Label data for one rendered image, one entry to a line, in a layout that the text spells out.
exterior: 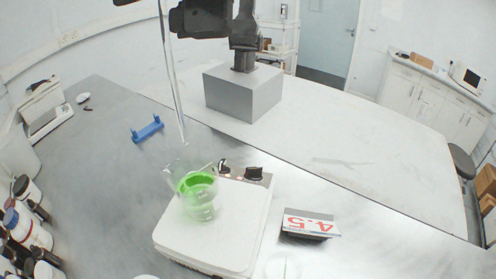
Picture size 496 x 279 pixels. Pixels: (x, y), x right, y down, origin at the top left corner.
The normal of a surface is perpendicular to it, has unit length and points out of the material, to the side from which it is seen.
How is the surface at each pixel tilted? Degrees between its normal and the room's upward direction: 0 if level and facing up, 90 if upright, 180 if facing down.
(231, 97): 90
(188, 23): 71
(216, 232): 0
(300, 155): 0
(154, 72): 90
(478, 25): 90
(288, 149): 0
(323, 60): 90
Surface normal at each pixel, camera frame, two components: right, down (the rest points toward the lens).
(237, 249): 0.00, -0.77
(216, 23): -0.10, 0.35
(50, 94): 0.80, 0.43
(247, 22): -0.15, 0.64
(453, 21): -0.57, 0.53
